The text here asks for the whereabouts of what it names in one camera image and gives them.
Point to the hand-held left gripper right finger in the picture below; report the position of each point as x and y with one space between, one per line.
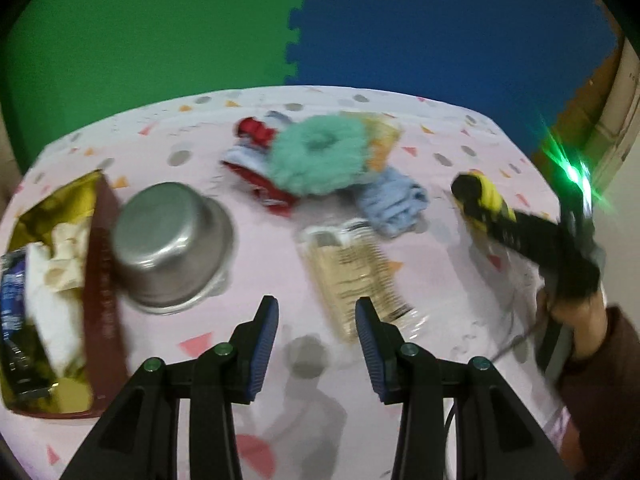
372 350

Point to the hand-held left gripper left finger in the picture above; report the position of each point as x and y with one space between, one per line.
262 350

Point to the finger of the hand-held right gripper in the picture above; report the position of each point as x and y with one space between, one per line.
540 225
520 247

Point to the clear plastic packet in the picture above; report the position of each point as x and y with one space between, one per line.
350 275

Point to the light blue towel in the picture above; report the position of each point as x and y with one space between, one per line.
395 205

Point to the red and gold box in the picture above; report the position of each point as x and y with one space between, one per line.
102 310

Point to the yellow snack packet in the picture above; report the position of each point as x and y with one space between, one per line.
382 145

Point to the teal fuzzy scrunchie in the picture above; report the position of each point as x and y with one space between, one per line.
290 170

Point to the white knitted sock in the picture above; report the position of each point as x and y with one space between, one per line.
50 320

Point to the cream satin scrunchie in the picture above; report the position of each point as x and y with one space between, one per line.
65 260

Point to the black packet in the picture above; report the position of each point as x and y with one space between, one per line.
12 310

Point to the person's right forearm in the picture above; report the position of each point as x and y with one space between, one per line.
610 360

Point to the brown foam mat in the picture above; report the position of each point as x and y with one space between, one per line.
585 105

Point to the steel bowl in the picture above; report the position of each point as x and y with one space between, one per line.
170 245

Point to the blue foam mat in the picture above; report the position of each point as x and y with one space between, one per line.
450 35

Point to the red cloth with silver patches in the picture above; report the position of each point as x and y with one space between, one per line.
260 132

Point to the green foam mat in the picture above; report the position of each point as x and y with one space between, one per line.
150 35

